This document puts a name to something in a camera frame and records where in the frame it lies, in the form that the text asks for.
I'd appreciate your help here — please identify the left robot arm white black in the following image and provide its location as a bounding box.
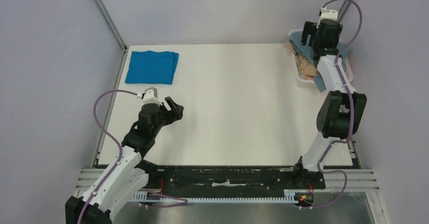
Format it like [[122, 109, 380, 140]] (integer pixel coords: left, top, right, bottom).
[[65, 93, 184, 223]]

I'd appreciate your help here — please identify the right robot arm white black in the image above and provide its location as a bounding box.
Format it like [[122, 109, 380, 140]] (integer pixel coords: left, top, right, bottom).
[[292, 19, 367, 188]]

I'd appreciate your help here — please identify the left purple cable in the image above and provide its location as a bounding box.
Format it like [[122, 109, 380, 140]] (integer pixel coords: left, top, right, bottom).
[[76, 89, 188, 224]]

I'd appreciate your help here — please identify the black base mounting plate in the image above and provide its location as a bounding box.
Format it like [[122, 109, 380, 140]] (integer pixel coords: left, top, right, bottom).
[[145, 165, 326, 198]]

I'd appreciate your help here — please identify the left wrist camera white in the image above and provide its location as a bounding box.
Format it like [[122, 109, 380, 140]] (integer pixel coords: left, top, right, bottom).
[[137, 87, 161, 105]]

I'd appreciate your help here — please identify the white plastic laundry basket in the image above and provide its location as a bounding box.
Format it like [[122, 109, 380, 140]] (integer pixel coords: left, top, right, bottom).
[[288, 29, 354, 92]]

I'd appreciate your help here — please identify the pink t shirt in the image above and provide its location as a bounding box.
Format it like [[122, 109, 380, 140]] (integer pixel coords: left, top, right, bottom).
[[301, 59, 353, 81]]

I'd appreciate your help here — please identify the beige t shirt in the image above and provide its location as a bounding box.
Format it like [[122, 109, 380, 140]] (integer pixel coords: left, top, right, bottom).
[[284, 41, 319, 80]]

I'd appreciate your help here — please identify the white cable duct strip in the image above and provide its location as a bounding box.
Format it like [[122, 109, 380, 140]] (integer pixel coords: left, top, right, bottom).
[[129, 192, 298, 204]]

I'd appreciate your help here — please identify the grey-blue t shirt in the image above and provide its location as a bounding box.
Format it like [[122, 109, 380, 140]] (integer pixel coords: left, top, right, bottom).
[[288, 30, 350, 93]]

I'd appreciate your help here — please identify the left aluminium frame post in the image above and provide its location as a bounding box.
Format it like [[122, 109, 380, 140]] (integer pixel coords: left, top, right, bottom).
[[93, 0, 127, 52]]

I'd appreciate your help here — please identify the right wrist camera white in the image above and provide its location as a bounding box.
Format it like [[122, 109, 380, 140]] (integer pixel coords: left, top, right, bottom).
[[318, 6, 338, 23]]

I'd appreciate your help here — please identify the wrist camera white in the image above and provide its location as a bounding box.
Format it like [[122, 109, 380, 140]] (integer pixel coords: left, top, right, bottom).
[[137, 87, 161, 105], [318, 6, 338, 23]]

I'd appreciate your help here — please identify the folded bright blue t shirt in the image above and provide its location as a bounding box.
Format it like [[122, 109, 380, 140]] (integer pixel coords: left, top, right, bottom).
[[125, 51, 179, 85]]

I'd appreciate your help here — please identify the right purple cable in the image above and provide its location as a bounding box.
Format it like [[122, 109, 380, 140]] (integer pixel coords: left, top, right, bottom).
[[294, 0, 364, 211]]

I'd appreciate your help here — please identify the purple cable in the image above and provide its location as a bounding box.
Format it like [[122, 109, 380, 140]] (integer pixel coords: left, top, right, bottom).
[[294, 0, 364, 211], [76, 89, 188, 224]]

